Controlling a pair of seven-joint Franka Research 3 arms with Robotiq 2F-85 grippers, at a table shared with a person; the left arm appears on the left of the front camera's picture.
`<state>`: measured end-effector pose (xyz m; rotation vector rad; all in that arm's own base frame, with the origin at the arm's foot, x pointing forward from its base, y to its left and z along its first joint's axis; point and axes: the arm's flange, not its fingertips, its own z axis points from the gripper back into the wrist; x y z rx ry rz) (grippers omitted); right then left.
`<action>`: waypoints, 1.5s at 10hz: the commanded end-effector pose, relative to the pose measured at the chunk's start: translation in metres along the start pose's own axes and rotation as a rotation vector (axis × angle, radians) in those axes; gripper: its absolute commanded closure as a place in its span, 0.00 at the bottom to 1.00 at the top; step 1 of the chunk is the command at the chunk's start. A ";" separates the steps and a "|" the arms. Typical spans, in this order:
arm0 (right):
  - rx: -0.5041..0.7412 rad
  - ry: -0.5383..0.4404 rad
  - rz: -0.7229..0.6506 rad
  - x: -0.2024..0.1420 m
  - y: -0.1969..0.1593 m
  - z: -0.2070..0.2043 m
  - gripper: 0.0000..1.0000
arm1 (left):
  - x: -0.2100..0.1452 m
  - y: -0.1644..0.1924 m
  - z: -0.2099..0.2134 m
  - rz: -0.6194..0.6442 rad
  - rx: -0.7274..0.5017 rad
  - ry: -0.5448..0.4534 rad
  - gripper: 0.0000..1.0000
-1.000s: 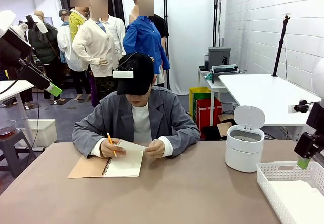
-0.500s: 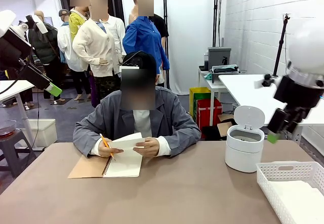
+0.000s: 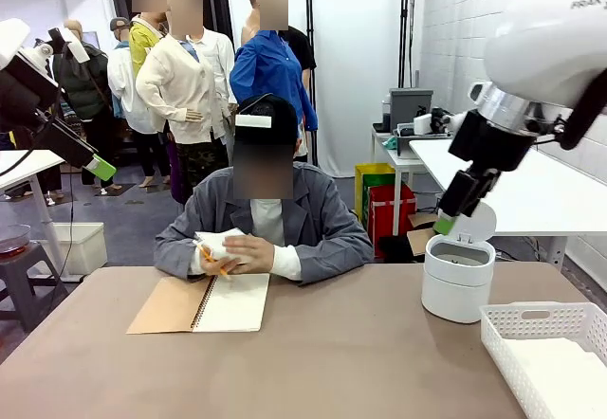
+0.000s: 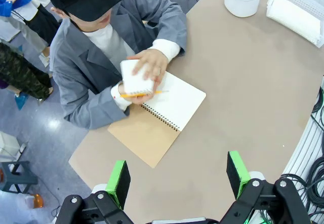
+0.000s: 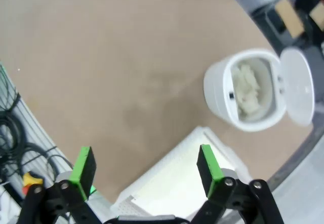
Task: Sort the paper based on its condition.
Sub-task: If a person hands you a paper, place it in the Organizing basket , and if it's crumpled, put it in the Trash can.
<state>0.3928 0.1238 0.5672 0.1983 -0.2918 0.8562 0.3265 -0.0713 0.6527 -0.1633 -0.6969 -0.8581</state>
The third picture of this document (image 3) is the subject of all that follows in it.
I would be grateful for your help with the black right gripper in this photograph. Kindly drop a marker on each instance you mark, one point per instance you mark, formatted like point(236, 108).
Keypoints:
point(493, 144)

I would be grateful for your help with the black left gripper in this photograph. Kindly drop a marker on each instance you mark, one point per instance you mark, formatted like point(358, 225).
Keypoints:
point(26, 92)

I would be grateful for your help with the yellow pencil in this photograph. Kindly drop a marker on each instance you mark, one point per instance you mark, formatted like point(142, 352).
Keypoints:
point(208, 256)

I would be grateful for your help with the spiral notebook with brown cover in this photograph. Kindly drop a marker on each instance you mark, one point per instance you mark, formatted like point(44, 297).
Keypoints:
point(237, 305)

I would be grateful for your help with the person's left forearm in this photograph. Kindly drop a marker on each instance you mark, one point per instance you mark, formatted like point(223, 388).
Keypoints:
point(327, 260)

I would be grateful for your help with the person's right forearm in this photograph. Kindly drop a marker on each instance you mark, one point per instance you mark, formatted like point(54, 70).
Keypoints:
point(173, 253)

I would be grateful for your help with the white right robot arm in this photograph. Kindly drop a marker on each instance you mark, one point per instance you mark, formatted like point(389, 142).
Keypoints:
point(545, 35)

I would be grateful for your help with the stack of white paper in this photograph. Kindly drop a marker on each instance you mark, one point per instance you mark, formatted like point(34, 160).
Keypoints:
point(559, 381)

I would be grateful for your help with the person's right hand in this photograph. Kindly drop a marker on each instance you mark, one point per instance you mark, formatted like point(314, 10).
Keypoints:
point(213, 267)

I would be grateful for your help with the person's left hand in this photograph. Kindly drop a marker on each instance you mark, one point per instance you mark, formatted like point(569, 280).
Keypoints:
point(258, 253)

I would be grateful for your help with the white small-topped table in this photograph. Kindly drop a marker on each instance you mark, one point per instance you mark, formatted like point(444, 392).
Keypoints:
point(19, 165)

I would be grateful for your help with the white long table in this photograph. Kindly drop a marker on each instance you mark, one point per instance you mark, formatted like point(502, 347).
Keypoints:
point(531, 201)

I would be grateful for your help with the mannequin in black jacket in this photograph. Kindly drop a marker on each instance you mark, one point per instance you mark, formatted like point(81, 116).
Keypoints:
point(90, 87)

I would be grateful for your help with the brown cardboard box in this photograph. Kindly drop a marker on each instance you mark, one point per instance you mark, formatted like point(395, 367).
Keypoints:
point(419, 236)

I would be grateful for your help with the mannequin in white shirt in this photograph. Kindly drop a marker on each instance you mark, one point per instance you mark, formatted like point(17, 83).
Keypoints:
point(124, 92)

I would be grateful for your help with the white side table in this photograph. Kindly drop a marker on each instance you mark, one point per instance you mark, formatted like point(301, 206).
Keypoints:
point(400, 165)

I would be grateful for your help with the grey tray with items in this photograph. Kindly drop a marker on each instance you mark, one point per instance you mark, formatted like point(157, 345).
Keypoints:
point(405, 144)

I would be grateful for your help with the green bag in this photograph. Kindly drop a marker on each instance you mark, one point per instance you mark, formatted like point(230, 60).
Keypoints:
point(381, 182)

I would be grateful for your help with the yellow bag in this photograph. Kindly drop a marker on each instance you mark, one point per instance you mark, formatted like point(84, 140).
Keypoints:
point(372, 172)

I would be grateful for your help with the white storage bin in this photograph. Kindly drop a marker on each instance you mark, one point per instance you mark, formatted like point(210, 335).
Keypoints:
point(85, 248)

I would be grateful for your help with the white trash can with lid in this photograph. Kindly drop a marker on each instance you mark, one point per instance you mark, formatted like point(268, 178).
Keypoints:
point(450, 296)

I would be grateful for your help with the grey box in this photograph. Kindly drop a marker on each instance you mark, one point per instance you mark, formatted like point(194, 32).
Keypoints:
point(408, 103)

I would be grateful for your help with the glass bowl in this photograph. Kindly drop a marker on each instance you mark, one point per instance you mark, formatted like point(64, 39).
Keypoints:
point(14, 241)

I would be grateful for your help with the mannequin in cream cardigan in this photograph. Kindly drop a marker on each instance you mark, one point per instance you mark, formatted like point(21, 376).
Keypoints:
point(180, 87)

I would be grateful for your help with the mannequin in yellow-green shirt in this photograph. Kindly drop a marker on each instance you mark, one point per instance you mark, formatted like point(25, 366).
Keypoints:
point(141, 44)

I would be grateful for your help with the grey stool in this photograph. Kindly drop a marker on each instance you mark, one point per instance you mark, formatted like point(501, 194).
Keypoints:
point(23, 277)

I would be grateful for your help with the person in grey jacket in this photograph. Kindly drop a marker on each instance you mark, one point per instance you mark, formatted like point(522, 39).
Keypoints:
point(322, 215)

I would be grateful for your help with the black backdrop stand pole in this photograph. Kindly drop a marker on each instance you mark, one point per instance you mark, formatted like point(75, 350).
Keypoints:
point(310, 21)
point(404, 35)

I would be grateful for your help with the white perforated plastic basket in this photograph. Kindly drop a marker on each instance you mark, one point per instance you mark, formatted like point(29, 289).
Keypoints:
point(502, 367)

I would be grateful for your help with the black cap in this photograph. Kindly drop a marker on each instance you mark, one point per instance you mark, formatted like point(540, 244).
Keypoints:
point(284, 120)

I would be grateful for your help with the mannequin in blue shirt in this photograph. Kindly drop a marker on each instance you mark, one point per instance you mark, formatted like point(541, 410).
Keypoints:
point(275, 68)

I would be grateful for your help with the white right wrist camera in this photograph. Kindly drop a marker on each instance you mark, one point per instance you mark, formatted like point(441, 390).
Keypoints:
point(422, 123)

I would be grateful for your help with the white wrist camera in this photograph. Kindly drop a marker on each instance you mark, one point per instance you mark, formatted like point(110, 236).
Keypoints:
point(422, 123)
point(77, 48)

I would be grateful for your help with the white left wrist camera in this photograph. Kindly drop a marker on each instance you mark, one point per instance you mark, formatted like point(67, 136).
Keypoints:
point(77, 48)

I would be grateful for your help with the white head-mounted camera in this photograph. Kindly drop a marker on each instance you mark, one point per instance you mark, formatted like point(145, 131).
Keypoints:
point(253, 121)

